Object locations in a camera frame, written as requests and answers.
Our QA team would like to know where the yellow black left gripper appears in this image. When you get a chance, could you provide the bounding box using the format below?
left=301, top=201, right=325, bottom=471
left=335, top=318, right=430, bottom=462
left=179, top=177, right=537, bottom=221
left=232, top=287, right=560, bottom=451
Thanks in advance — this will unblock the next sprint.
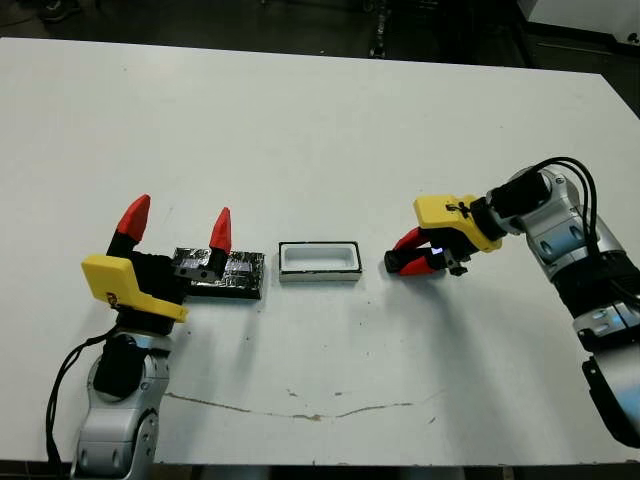
left=81, top=193, right=233, bottom=337

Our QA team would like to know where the black camera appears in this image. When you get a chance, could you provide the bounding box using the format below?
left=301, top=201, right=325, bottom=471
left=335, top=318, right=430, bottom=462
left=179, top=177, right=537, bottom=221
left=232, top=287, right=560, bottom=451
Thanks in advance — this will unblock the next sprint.
left=383, top=246, right=449, bottom=276

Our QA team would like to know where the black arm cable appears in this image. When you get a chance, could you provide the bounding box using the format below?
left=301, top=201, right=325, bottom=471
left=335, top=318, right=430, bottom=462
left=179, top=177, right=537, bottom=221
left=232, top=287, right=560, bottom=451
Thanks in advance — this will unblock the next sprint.
left=528, top=156, right=640, bottom=304
left=44, top=333, right=120, bottom=465

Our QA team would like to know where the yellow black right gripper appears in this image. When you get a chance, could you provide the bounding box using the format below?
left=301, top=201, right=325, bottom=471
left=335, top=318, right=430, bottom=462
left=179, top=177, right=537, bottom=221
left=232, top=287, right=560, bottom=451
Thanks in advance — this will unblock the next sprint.
left=391, top=193, right=504, bottom=278

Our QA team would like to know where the black foil box lid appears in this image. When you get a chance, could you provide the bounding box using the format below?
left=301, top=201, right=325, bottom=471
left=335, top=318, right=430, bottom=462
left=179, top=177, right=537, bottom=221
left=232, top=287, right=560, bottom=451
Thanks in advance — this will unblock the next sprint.
left=171, top=246, right=267, bottom=301

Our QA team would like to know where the dark shoe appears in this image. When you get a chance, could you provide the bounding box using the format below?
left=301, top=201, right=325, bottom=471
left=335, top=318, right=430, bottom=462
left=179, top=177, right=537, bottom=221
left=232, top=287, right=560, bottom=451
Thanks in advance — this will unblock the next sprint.
left=38, top=0, right=82, bottom=22

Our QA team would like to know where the white lined camera box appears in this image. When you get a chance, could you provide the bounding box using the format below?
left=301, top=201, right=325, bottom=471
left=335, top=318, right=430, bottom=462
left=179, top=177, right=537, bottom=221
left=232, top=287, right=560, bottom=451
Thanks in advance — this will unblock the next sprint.
left=277, top=240, right=363, bottom=286

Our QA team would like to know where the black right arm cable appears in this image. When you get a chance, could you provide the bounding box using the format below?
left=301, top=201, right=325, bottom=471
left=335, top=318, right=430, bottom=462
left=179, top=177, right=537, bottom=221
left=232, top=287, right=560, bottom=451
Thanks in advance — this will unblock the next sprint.
left=528, top=156, right=640, bottom=304

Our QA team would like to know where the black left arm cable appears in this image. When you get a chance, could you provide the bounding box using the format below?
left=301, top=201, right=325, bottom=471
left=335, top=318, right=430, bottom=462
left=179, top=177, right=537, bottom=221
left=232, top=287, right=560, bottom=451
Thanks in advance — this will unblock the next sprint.
left=44, top=333, right=120, bottom=465

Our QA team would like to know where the black metal stand pole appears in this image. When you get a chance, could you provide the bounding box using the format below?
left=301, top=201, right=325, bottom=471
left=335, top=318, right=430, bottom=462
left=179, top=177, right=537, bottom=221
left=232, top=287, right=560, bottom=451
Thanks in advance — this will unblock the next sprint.
left=368, top=0, right=391, bottom=59

